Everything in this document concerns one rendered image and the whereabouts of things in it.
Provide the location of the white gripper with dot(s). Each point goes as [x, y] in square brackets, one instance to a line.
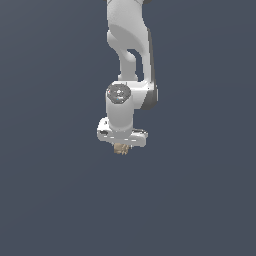
[121, 136]

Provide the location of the small tan object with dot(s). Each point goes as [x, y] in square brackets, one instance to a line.
[120, 148]

